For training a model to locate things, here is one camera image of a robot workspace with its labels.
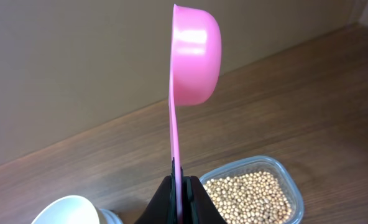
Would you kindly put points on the pink plastic scoop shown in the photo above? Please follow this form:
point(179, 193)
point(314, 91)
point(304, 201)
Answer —
point(195, 62)

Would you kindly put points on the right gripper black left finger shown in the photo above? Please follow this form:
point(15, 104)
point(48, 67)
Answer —
point(161, 208)

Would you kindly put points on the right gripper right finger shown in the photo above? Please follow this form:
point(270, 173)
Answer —
point(197, 206)

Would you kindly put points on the white bowl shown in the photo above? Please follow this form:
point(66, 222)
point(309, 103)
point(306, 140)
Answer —
point(72, 209)

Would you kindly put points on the clear plastic soybean container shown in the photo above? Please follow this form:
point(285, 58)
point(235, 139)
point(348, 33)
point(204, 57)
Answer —
point(257, 189)

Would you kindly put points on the white digital kitchen scale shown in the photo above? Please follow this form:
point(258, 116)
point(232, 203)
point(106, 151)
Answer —
point(112, 217)

